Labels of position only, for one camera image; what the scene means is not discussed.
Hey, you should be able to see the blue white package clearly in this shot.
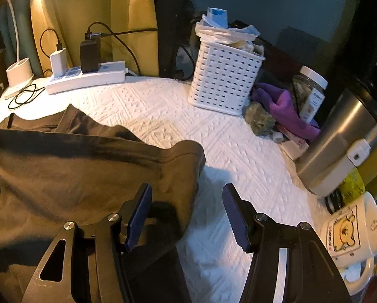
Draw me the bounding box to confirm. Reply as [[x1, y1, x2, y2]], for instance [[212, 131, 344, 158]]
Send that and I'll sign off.
[[206, 7, 228, 30]]

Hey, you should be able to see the small white pink box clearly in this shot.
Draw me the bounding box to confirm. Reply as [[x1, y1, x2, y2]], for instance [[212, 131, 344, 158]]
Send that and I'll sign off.
[[278, 125, 310, 161]]

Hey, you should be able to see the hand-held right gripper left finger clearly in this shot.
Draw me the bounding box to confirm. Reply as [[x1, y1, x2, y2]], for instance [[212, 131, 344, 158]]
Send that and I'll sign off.
[[21, 183, 153, 303]]

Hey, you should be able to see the white power strip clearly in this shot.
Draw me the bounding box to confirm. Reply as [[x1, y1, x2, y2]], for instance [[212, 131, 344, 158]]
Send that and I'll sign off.
[[46, 61, 126, 95]]

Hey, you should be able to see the white desk lamp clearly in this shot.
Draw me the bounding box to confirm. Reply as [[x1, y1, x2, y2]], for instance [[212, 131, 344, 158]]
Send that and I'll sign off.
[[2, 0, 36, 100]]

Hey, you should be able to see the clear jar white lid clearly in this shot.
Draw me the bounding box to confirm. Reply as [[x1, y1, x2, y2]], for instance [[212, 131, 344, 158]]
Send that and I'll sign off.
[[291, 66, 328, 123]]

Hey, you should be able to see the purple cloth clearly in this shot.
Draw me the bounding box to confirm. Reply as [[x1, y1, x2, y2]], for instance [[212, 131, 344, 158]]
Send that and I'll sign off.
[[252, 83, 321, 141]]

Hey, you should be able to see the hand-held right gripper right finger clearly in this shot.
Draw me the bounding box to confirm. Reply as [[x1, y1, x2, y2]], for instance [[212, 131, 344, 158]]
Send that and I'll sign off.
[[223, 183, 353, 303]]

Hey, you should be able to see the black charger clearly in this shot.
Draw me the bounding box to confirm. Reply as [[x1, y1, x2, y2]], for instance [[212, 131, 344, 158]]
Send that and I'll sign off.
[[79, 38, 101, 74]]

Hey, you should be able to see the white quilted table cover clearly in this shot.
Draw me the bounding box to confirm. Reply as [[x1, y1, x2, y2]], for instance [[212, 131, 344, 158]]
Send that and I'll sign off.
[[0, 76, 334, 303]]

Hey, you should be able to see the dark glass window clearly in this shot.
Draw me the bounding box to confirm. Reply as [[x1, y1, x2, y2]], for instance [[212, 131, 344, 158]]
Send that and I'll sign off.
[[154, 0, 377, 102]]

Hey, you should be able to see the grey stone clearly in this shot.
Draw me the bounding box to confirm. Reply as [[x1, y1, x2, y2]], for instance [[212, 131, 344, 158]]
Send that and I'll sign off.
[[244, 103, 277, 138]]

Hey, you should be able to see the black charger cable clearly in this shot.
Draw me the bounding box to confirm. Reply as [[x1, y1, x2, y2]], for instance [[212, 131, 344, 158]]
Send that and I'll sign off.
[[86, 22, 159, 76]]

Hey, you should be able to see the brown t-shirt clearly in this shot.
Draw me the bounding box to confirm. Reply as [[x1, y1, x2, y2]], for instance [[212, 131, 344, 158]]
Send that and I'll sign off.
[[0, 104, 206, 303]]

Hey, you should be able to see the long black charging cable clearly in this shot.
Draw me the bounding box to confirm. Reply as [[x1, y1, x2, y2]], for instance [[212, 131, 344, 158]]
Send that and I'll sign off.
[[8, 28, 64, 109]]

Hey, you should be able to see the white cartoon mug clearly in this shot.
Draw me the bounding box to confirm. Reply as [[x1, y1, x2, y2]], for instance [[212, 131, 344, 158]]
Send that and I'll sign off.
[[319, 191, 377, 297]]

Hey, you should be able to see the white plastic basket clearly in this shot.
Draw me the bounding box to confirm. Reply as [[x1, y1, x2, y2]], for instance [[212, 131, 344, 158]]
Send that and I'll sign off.
[[188, 39, 265, 117]]

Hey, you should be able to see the steel tumbler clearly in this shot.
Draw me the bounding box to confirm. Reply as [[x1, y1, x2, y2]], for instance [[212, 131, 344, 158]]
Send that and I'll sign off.
[[296, 87, 377, 198]]

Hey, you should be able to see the yellow packet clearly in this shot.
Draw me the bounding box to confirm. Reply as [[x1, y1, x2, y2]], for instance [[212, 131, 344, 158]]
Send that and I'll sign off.
[[340, 167, 366, 200]]

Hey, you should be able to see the white charger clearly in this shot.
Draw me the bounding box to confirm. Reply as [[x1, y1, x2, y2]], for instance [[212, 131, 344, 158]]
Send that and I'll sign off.
[[50, 49, 69, 78]]

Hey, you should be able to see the white plastic bag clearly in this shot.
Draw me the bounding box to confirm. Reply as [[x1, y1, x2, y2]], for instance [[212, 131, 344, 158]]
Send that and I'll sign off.
[[195, 14, 259, 49]]

